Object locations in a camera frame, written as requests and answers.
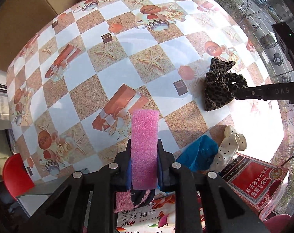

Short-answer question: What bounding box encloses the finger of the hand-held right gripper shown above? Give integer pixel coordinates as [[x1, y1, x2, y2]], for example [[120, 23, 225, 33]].
[[234, 81, 294, 102]]

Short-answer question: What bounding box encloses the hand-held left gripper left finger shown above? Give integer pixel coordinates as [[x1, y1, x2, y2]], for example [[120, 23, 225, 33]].
[[19, 138, 133, 233]]

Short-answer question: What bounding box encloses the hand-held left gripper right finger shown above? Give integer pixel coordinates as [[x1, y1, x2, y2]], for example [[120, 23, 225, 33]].
[[158, 138, 264, 233]]

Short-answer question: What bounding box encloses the thick pink sponge block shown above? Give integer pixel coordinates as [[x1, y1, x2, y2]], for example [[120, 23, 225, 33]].
[[131, 110, 160, 190]]

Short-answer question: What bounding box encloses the leopard print scrunchie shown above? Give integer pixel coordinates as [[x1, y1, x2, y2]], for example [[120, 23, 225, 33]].
[[204, 57, 248, 112]]

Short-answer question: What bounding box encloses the pink sponge with black cloth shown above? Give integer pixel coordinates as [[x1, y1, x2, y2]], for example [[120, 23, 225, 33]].
[[115, 189, 155, 214]]

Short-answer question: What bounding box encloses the floral tissue box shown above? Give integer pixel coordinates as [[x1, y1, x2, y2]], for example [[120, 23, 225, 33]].
[[116, 193, 204, 233]]

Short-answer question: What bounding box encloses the blue cloth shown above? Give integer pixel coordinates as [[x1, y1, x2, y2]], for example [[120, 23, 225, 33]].
[[175, 135, 219, 173]]

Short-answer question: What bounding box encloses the white polka dot scrunchie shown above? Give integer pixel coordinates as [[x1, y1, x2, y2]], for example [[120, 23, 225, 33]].
[[211, 125, 247, 173]]

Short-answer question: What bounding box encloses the red patterned box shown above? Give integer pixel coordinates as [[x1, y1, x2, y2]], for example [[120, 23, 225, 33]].
[[220, 152, 290, 219]]

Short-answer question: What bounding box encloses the red plastic stool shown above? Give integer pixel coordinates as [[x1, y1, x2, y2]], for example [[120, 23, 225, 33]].
[[2, 153, 36, 201]]

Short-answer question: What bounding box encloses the checkered printed tablecloth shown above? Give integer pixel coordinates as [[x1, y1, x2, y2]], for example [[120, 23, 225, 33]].
[[6, 0, 284, 191]]

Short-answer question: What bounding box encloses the black cable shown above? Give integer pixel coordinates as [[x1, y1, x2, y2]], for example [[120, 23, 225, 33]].
[[277, 152, 294, 168]]

